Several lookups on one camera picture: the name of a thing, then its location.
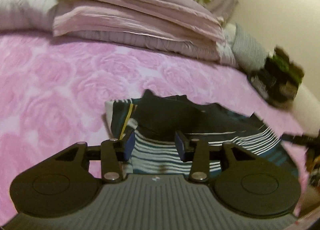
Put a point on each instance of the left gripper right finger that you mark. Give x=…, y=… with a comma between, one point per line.
x=183, y=146

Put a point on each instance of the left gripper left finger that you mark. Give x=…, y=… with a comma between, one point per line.
x=127, y=145

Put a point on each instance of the striped knit sweater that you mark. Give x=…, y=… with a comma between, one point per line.
x=155, y=120

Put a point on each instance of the beige folded garment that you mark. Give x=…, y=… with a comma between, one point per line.
x=288, y=90

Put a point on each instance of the brown folded garment top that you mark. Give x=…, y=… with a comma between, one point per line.
x=280, y=52

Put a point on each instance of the green folded garment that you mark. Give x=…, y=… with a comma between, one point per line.
x=284, y=67

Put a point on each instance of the pink floral bedspread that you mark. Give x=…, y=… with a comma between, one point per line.
x=53, y=91

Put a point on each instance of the grey checked cushion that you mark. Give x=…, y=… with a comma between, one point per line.
x=249, y=53

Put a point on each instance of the lower pink pillow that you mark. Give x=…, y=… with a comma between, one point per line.
x=101, y=21

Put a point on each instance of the hanging lilac garment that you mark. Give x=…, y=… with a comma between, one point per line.
x=221, y=9

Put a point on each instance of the grey lilac quilt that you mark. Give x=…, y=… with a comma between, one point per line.
x=39, y=15

